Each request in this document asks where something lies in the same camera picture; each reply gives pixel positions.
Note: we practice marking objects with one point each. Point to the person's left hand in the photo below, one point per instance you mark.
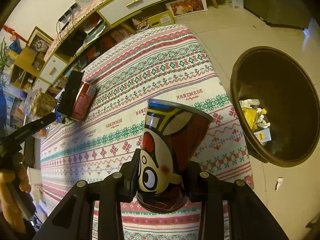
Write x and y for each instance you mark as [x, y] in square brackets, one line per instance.
[11, 183]

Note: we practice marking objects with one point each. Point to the clear jar of seeds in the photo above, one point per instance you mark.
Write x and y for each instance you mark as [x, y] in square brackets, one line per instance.
[42, 104]

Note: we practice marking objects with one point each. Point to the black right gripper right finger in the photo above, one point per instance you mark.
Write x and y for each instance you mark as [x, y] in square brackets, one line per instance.
[248, 217]

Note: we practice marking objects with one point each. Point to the glass jar with oranges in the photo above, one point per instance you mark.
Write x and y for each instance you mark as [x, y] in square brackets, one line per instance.
[42, 134]

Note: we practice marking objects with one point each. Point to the white and yellow carton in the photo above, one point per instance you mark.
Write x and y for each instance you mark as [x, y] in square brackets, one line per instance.
[263, 135]

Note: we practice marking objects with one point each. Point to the red can with label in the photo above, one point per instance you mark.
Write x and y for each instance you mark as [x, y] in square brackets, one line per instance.
[83, 101]

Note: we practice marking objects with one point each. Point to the framed lion picture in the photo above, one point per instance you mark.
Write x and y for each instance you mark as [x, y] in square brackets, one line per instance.
[39, 41]

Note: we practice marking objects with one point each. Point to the black compartment tray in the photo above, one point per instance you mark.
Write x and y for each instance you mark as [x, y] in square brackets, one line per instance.
[68, 96]

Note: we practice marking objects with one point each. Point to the framed orange picture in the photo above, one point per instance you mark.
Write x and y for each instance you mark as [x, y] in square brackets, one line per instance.
[183, 7]

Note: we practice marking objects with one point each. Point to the white paper scrap on floor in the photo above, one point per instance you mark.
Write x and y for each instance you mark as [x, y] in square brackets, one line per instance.
[279, 183]

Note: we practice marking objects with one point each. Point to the white drawer TV cabinet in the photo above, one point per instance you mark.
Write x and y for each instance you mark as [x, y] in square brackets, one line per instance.
[63, 51]

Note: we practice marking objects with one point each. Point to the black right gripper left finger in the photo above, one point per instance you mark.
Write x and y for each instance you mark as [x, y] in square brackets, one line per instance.
[73, 216]

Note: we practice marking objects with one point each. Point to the red cartoon face can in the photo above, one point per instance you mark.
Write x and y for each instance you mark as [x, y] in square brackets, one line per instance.
[172, 133]

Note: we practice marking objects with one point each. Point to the dark brown trash bin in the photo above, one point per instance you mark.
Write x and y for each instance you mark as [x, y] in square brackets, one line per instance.
[287, 93]

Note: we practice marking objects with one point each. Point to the yellow snack wrapper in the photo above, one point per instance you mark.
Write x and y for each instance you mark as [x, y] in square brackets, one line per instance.
[255, 118]

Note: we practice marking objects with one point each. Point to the patterned tablecloth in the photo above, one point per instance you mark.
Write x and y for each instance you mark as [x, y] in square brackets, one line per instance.
[165, 63]

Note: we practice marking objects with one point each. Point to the white paper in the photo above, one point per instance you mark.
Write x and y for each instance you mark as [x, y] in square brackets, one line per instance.
[253, 103]

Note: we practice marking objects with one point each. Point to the yellow cardboard box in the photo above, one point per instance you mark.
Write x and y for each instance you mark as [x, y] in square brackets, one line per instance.
[162, 19]

